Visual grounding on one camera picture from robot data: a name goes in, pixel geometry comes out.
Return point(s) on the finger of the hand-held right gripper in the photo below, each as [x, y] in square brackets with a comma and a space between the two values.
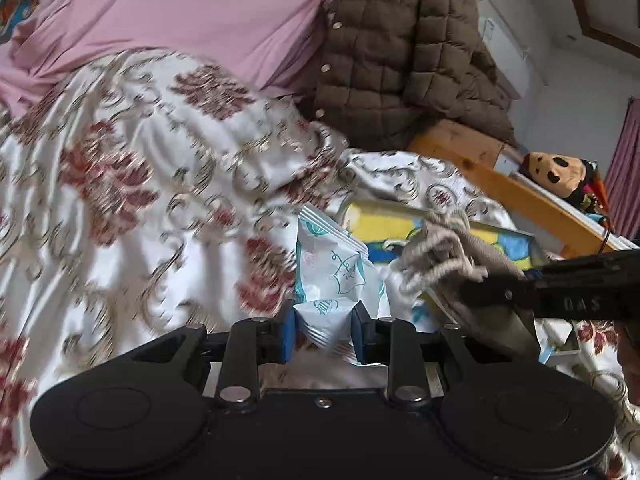
[500, 292]

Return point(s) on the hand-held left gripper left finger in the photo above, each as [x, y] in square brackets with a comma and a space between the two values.
[287, 336]

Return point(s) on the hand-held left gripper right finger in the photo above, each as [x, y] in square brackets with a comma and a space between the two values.
[359, 336]

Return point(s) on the beige knitted cloth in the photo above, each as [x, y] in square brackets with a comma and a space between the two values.
[450, 255]

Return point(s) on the white teal tissue packet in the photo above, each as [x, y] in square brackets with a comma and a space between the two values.
[330, 270]

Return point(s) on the grey box with cartoon print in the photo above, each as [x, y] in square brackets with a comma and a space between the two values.
[385, 225]

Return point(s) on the pink curtain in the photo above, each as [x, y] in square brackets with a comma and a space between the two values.
[625, 175]

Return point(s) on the cartoon plush toy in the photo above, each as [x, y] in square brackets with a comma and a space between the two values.
[550, 172]

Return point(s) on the floral satin blanket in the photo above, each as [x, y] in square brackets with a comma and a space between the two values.
[125, 185]

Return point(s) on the white air conditioner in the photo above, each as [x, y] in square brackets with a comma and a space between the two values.
[495, 35]

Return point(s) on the brown quilted jacket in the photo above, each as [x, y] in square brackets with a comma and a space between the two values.
[400, 50]

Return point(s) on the pink bed sheet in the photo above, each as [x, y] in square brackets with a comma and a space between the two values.
[175, 10]

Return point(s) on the wooden bed frame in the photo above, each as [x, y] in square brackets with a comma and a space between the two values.
[540, 200]

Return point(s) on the wooden ceiling frame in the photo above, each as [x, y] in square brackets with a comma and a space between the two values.
[600, 5]

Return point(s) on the colourful cartoon wall poster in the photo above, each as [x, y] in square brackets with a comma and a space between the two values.
[17, 7]

